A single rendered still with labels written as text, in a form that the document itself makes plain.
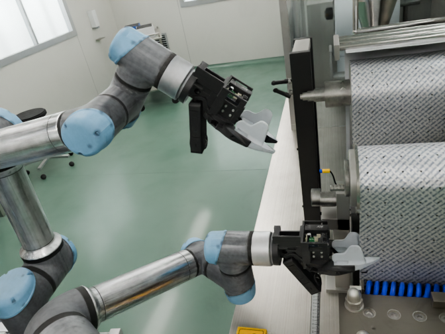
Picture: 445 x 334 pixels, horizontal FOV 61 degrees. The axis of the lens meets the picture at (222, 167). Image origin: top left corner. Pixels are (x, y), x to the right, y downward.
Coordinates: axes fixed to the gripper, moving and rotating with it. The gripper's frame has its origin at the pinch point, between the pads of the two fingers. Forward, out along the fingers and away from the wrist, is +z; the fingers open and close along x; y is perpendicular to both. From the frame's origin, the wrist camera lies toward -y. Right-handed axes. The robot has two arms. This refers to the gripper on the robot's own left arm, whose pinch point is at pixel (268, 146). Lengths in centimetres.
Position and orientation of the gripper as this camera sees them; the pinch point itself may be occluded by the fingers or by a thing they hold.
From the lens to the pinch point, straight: 76.4
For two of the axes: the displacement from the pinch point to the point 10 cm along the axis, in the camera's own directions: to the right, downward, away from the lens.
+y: 4.7, -6.8, -5.6
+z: 8.5, 5.2, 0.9
